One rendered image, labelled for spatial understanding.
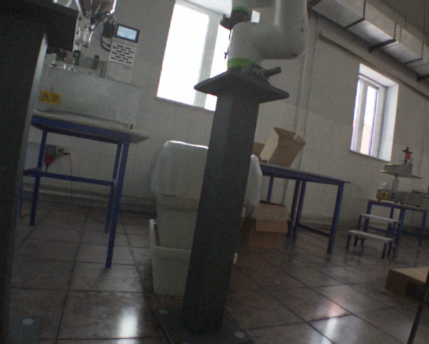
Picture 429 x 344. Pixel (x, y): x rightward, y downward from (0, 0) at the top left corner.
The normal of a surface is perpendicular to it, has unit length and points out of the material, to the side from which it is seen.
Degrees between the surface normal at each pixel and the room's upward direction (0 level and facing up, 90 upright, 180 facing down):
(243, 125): 90
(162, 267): 96
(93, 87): 90
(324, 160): 90
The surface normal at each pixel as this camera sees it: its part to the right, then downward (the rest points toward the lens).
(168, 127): 0.37, 0.06
